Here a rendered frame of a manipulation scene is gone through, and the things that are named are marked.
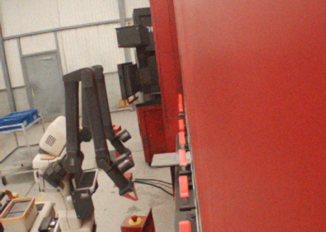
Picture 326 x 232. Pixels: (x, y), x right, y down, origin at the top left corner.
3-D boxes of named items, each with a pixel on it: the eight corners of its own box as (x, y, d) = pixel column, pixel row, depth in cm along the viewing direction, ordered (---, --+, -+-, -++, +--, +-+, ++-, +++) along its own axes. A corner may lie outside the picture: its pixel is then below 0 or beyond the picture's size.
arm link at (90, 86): (82, 69, 110) (77, 71, 99) (95, 67, 110) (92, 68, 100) (99, 162, 119) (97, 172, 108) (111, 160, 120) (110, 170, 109)
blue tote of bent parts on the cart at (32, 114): (13, 122, 437) (11, 112, 433) (39, 118, 444) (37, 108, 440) (5, 127, 403) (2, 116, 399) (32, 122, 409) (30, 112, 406)
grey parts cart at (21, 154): (20, 164, 456) (8, 116, 436) (53, 160, 465) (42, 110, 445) (0, 186, 369) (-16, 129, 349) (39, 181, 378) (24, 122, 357)
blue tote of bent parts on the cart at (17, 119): (2, 128, 396) (0, 117, 393) (30, 123, 403) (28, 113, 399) (-7, 134, 362) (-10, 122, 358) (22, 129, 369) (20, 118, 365)
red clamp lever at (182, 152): (177, 148, 89) (179, 174, 83) (189, 147, 89) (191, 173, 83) (177, 151, 90) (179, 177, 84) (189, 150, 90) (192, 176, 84)
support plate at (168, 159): (153, 155, 173) (153, 154, 173) (193, 152, 171) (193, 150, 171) (151, 167, 155) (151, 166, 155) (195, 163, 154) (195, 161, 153)
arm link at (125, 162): (99, 155, 118) (97, 162, 109) (119, 141, 118) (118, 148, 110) (114, 174, 121) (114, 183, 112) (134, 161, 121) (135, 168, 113)
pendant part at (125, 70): (132, 93, 301) (128, 62, 293) (142, 92, 300) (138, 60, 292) (121, 100, 258) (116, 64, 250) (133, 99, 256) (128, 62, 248)
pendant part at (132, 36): (137, 103, 311) (127, 31, 293) (157, 101, 308) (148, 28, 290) (126, 113, 262) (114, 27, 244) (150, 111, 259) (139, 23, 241)
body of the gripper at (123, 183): (132, 179, 123) (122, 168, 121) (132, 189, 113) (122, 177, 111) (121, 187, 123) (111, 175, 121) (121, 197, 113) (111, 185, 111)
